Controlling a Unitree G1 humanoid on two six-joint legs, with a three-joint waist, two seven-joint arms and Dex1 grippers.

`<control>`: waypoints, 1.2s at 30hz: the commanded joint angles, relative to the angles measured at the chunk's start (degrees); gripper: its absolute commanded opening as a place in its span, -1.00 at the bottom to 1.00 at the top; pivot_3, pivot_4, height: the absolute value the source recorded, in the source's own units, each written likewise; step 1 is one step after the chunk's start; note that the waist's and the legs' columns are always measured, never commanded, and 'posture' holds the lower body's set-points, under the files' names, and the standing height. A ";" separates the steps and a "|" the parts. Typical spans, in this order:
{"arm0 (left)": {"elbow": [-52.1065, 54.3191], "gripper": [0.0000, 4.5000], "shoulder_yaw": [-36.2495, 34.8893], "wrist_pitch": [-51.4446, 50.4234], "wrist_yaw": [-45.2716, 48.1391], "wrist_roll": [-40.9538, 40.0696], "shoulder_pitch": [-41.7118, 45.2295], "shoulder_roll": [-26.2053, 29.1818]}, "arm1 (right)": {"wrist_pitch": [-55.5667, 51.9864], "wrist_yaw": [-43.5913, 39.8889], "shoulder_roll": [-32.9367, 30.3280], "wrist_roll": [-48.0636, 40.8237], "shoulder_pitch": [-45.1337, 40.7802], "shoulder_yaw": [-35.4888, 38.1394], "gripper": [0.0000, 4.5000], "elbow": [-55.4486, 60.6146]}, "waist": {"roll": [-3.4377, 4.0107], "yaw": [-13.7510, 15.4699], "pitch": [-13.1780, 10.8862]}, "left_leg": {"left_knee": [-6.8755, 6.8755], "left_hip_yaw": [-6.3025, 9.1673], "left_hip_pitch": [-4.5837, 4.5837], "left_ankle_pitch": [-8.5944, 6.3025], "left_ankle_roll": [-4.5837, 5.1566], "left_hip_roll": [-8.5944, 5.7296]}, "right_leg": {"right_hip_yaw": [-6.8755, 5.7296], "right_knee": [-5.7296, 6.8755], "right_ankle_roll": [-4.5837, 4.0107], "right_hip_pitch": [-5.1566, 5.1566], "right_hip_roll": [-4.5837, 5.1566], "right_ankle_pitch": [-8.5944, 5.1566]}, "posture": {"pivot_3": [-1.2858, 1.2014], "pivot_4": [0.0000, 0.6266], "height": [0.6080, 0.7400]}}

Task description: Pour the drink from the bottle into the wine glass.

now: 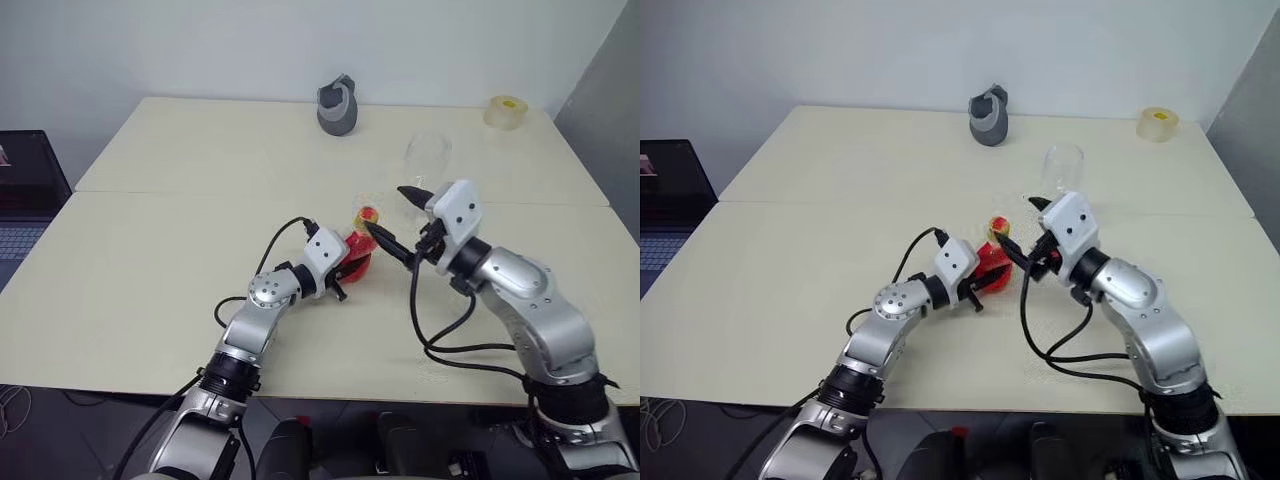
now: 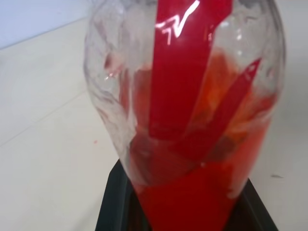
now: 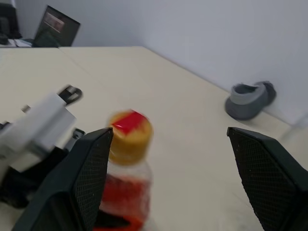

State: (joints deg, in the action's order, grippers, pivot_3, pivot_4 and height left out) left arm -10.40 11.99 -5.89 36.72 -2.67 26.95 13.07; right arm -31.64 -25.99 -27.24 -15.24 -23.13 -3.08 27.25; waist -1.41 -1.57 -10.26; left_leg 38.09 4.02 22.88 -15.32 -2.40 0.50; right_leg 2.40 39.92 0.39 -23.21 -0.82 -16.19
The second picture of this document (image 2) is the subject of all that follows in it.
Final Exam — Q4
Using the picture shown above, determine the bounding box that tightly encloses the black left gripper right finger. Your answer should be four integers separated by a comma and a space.
223, 178, 274, 231

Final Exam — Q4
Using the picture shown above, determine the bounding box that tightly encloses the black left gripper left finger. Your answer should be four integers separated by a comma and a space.
95, 159, 138, 231

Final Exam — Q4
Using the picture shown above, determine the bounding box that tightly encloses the clear plastic bottle red drink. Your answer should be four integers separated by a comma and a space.
83, 0, 288, 231

